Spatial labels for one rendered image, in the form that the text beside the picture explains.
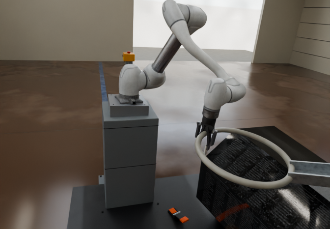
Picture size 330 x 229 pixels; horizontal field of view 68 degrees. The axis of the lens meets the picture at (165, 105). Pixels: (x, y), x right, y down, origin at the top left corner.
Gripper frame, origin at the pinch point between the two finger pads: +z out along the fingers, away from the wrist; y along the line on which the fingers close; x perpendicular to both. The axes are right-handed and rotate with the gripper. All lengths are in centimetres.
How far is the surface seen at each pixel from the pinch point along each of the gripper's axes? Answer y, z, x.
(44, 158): -164, 96, -30
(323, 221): 64, 3, 3
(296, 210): 53, 7, 5
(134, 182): -52, 62, -2
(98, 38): -585, 57, 287
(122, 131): -60, 17, -11
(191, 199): -22, 82, 40
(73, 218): -69, 87, -44
